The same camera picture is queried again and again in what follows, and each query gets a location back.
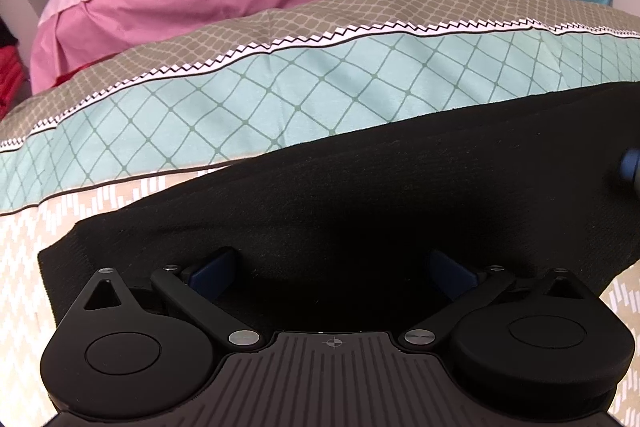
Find black pants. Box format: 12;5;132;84
37;82;640;338

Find patterned beige teal bed sheet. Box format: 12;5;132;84
0;0;640;427

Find stack of red clothes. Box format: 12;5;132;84
0;47;26;112

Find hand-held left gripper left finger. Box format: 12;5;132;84
62;247;264;351

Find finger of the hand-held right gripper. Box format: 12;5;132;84
619;146;640;188

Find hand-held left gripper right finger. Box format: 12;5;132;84
399;249;602;351

